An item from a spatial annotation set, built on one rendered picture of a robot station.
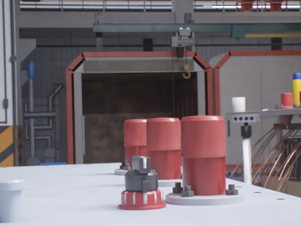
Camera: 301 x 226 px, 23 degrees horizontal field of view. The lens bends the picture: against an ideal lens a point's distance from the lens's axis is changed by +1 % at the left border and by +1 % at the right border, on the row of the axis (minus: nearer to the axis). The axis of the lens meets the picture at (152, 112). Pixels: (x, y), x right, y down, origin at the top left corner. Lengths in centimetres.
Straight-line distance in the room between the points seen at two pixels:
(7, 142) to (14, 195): 1070
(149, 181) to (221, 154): 13
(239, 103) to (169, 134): 326
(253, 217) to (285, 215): 5
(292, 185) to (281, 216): 310
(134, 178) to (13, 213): 19
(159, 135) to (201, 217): 50
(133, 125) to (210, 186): 67
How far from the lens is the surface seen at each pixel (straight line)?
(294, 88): 483
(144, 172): 105
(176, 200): 111
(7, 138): 1167
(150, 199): 106
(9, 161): 1168
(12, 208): 98
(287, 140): 459
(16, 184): 97
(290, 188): 410
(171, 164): 144
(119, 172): 176
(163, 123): 144
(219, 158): 113
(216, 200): 109
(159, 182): 141
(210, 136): 111
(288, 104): 407
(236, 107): 468
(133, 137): 176
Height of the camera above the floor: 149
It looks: 1 degrees up
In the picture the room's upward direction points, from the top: 1 degrees counter-clockwise
